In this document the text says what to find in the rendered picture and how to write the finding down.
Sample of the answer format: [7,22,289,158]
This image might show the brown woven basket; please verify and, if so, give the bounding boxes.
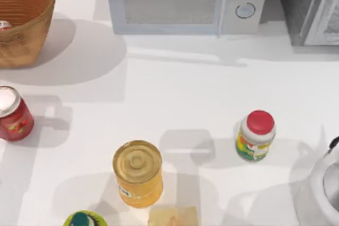
[0,0,57,69]

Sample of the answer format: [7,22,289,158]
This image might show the pale microwave oven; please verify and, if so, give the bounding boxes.
[103,0,272,38]

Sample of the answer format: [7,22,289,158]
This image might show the yellow tin can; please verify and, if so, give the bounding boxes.
[112,140,164,209]

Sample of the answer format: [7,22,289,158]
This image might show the microwave door handle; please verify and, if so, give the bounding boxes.
[217,0,230,39]

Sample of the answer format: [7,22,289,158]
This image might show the microwave knob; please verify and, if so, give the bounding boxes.
[235,2,256,20]

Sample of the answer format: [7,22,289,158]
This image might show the red and white can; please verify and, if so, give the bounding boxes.
[0,20,13,32]

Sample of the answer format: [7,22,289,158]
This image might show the jar with red lid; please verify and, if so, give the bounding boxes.
[236,110,276,162]

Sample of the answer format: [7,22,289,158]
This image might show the green round container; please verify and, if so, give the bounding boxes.
[63,210,109,226]

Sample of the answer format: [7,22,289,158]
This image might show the red can with white lid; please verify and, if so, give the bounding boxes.
[0,86,35,142]

